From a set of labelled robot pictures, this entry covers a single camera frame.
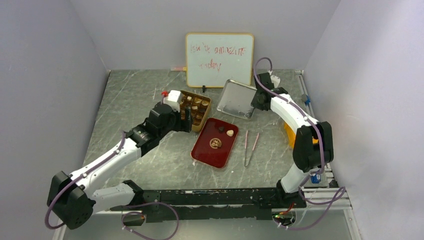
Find gold chocolate tin box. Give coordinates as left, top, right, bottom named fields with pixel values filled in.
left=179, top=90, right=212, bottom=132

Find metal tweezers with pink grips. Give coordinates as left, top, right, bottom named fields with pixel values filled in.
left=243, top=130, right=261, bottom=168

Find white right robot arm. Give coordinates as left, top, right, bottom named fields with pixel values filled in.
left=251, top=72, right=334, bottom=208

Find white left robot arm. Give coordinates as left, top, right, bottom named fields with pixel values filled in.
left=44, top=102, right=193, bottom=230

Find beige heart chocolate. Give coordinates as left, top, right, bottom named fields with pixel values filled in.
left=226, top=130, right=234, bottom=137

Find red rectangular tray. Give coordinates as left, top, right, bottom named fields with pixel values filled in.
left=190, top=117, right=239, bottom=169

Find yellow plastic bin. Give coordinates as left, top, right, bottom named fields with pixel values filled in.
left=283, top=122, right=319, bottom=150

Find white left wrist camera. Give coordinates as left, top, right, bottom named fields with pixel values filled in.
left=161, top=90, right=183, bottom=112

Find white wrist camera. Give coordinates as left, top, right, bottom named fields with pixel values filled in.
left=268, top=70, right=281, bottom=88
left=161, top=90, right=183, bottom=112

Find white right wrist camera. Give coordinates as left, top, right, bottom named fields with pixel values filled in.
left=268, top=70, right=281, bottom=88

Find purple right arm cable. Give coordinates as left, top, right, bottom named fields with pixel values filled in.
left=253, top=57, right=347, bottom=232

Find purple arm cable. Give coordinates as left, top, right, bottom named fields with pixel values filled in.
left=44, top=130, right=181, bottom=240
left=253, top=57, right=347, bottom=232

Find whiteboard with yellow frame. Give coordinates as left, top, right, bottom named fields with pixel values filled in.
left=185, top=32, right=255, bottom=88

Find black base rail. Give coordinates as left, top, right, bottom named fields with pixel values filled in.
left=112, top=187, right=307, bottom=223

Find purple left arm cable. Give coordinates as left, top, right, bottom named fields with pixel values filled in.
left=44, top=130, right=181, bottom=240

